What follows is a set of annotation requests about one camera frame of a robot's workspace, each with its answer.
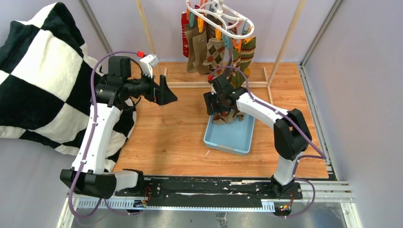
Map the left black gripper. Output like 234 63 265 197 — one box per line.
124 68 177 105

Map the argyle beige orange sock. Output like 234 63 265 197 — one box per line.
212 109 246 125

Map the light blue plastic basket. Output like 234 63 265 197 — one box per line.
203 114 255 156

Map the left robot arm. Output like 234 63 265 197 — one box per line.
60 54 178 199

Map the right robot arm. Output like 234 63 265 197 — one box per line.
203 75 312 199

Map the white round clip hanger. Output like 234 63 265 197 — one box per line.
185 0 255 40

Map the green striped sock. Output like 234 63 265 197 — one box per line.
229 47 243 89
239 37 256 83

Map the grey sock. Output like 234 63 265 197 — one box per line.
223 38 234 78

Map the wooden clothes rack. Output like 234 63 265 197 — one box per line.
135 0 307 105

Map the tan brown sock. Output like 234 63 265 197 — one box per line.
192 29 210 75
184 23 199 73

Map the red patterned sock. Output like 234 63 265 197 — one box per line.
181 12 189 58

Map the black white checkered blanket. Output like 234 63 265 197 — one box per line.
0 2 138 172

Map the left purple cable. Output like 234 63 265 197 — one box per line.
67 51 146 219

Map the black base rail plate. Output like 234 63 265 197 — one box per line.
115 175 303 209

